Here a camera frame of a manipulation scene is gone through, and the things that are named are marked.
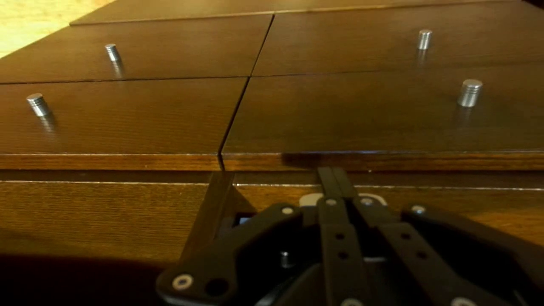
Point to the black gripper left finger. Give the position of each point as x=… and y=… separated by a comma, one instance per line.
x=254, y=264

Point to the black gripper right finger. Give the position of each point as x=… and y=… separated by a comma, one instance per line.
x=421, y=255

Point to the silver drawer knob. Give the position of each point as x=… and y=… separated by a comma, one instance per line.
x=38, y=104
x=113, y=53
x=470, y=92
x=424, y=39

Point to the brown wooden shelf cabinet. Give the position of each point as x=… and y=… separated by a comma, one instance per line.
x=271, y=92

